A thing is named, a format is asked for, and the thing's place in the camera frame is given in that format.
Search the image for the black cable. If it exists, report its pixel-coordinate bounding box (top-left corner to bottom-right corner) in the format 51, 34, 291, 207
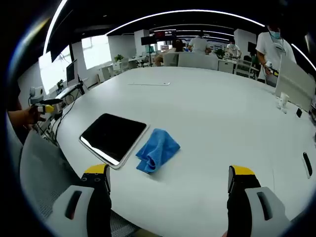
54, 95, 82, 147

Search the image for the blue cleaning cloth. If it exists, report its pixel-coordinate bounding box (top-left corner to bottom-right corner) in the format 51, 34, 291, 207
135, 128, 181, 175

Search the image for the white desk divider panel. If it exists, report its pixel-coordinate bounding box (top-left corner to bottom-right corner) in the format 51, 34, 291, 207
275, 55, 316, 112

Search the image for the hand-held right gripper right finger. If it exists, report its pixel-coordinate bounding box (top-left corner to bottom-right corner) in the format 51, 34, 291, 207
227, 164, 291, 237

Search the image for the white table power strip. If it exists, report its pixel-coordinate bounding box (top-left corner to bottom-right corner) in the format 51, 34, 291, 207
127, 82, 171, 86

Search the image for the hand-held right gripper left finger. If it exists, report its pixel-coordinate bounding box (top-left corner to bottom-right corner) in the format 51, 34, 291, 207
53, 164, 112, 237

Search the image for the computer monitor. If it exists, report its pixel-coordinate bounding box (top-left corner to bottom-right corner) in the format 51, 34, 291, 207
66, 59, 79, 87

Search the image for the black table cable slot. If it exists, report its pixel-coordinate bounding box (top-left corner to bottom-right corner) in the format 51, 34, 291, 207
303, 152, 313, 177

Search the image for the person's left hand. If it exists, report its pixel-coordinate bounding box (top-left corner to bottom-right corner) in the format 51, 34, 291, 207
21, 106, 47, 129

